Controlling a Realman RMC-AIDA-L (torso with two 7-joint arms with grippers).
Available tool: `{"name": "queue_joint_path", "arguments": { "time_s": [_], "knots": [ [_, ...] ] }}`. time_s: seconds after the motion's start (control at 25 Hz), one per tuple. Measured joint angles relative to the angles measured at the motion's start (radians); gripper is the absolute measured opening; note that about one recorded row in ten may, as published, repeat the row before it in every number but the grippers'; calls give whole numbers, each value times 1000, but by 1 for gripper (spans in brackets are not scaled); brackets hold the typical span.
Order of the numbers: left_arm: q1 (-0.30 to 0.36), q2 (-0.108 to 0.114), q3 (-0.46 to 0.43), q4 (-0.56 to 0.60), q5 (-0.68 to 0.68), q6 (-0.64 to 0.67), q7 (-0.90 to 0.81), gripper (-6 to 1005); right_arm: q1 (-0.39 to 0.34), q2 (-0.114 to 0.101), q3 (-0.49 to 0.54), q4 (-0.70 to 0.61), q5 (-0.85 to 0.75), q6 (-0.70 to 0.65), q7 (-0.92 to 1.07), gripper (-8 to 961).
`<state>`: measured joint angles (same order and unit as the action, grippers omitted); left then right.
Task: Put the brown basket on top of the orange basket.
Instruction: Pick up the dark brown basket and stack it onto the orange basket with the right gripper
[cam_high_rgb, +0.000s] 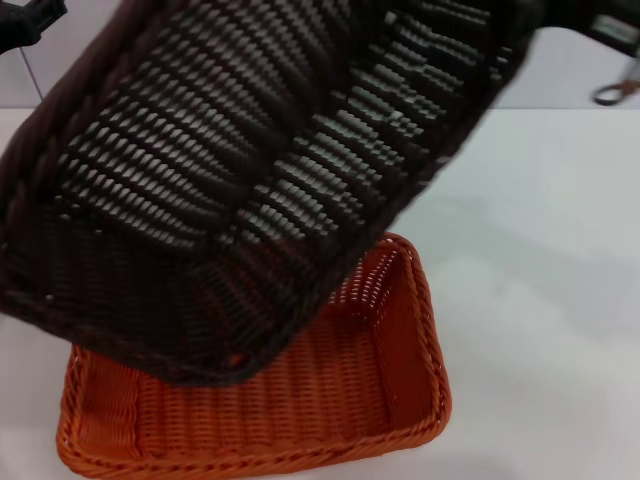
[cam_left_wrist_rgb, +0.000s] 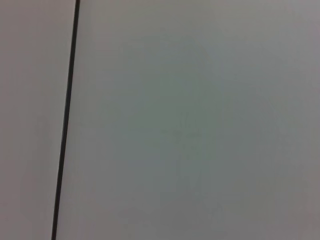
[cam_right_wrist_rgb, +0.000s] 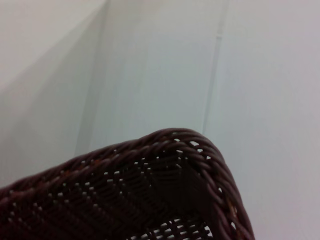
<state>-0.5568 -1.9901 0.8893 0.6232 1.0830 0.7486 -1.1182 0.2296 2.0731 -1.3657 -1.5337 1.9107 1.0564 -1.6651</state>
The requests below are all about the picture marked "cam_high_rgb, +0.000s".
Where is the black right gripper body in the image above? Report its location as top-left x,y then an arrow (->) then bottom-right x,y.
527,0 -> 640,54

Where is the dark brown woven basket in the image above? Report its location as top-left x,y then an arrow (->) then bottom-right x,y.
0,0 -> 539,389

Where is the orange woven plastic basket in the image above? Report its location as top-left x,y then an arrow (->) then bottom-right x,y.
55,232 -> 455,475

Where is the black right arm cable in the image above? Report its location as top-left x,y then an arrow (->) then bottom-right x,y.
592,62 -> 640,107

